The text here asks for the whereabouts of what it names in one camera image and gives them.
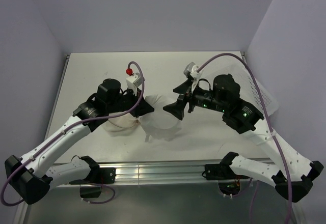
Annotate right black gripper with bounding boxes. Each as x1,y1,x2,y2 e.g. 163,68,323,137
162,78,227,119

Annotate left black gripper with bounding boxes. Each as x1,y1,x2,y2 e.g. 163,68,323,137
106,87,153,118

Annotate white bra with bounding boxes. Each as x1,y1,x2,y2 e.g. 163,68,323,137
139,94,182,143

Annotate round mesh laundry bag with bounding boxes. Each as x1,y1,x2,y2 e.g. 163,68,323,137
102,114,139,133

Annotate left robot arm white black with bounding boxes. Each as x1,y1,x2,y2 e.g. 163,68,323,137
1,78,154,206

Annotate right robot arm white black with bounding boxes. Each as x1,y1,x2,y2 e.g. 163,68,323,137
163,74,324,203

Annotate white perforated plastic basket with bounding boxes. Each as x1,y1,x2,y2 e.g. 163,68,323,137
219,64,280,115

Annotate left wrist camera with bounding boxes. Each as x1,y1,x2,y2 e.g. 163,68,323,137
126,73,144,90

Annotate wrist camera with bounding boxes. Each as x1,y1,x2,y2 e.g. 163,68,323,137
183,62,202,92
126,73,144,90

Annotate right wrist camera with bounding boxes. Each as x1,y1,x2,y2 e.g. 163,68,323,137
183,62,202,92

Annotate aluminium rail frame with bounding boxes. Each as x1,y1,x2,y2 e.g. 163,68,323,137
15,52,306,224

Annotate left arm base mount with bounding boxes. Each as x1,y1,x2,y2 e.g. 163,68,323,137
69,167,116,202

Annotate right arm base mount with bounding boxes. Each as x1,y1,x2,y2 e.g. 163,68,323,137
201,163,252,199

